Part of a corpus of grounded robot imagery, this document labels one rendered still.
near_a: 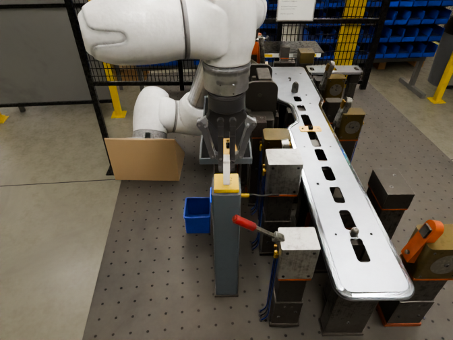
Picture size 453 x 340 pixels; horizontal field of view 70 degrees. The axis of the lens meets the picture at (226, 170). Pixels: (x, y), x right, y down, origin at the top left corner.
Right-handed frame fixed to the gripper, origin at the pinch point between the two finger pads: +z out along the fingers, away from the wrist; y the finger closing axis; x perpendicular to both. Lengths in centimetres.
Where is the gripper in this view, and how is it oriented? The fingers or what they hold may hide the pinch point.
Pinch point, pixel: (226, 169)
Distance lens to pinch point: 76.7
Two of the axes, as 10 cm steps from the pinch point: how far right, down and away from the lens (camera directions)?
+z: 0.0, 7.9, 6.2
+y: 10.0, -0.1, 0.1
